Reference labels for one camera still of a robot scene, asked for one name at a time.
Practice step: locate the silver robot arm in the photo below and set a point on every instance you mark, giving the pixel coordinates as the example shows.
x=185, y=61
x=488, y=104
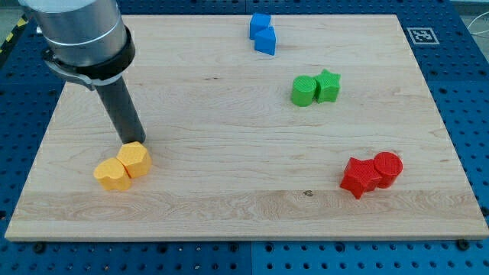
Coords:
x=88, y=41

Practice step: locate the green star block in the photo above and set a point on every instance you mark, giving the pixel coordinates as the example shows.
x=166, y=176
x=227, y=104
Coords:
x=327, y=86

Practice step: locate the red star block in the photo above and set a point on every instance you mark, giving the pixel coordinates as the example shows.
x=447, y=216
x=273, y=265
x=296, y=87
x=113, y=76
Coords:
x=360, y=177

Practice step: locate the wooden board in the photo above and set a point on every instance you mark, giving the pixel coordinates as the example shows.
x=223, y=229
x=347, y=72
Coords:
x=234, y=159

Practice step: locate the green cylinder block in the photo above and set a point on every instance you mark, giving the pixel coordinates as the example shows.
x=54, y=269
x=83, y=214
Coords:
x=303, y=91

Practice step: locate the blue wedge block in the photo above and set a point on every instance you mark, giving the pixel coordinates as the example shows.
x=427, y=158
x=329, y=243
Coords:
x=265, y=41

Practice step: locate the yellow hexagon block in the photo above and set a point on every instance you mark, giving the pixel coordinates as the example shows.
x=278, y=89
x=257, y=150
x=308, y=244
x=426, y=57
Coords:
x=135, y=158

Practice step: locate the blue cube block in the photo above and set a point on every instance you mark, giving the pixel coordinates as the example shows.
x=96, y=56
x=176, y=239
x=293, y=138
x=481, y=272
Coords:
x=258, y=23

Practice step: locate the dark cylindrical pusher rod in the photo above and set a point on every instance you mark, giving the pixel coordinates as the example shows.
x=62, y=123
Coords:
x=119, y=106

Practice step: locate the yellow heart block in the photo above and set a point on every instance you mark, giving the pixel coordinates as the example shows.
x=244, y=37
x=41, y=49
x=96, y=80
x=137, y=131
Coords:
x=112, y=175

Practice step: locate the red cylinder block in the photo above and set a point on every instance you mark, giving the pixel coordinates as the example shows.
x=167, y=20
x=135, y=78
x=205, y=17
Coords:
x=389, y=166

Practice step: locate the fiducial marker tag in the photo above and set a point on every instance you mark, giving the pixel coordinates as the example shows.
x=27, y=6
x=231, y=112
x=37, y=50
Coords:
x=422, y=36

